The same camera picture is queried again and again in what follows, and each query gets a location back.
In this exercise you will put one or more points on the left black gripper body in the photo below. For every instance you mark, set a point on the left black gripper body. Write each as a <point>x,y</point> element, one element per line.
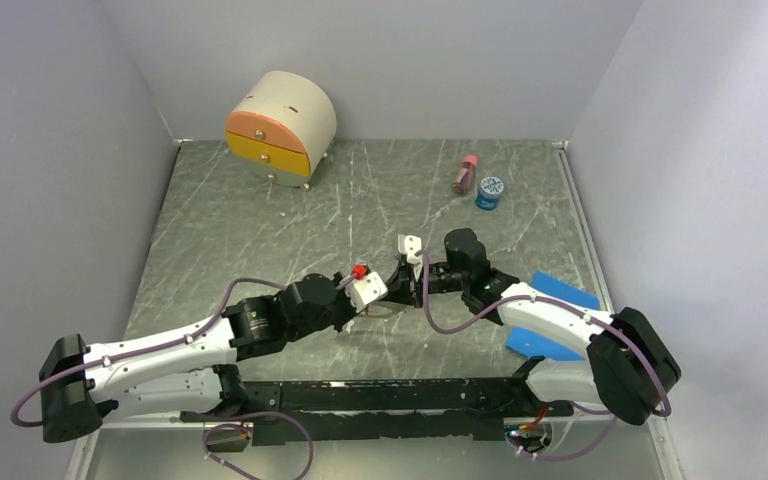
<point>338,313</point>

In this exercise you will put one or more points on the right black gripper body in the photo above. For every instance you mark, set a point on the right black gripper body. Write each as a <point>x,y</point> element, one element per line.
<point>441,279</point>

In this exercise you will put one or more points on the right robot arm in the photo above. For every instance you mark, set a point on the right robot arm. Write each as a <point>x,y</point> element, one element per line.
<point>623,364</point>

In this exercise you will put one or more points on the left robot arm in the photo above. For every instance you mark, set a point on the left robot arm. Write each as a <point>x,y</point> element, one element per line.
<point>191,368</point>

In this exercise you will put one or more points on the blue foam sheet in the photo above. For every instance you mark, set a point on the blue foam sheet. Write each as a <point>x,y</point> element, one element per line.
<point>546,318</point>

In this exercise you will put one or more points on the blue round tin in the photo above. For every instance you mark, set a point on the blue round tin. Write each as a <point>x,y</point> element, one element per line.
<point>490,189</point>

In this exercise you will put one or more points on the pink capped brown vial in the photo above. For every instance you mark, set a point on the pink capped brown vial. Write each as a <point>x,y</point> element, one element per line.
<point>463,179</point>

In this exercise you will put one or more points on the round beige drawer box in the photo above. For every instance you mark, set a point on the round beige drawer box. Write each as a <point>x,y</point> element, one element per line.
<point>282,128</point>

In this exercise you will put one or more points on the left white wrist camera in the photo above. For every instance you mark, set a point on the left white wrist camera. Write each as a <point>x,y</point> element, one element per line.
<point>364,287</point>

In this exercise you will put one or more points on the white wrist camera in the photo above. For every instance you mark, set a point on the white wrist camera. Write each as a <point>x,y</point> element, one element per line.
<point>364,287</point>
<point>409,246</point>

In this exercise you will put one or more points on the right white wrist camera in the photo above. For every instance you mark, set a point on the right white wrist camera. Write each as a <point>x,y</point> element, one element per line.
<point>409,246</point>

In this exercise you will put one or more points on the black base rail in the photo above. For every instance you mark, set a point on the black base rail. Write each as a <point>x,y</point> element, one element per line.
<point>285,428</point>

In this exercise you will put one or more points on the aluminium frame rail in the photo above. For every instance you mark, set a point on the aluminium frame rail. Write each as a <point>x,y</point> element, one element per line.
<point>214,395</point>

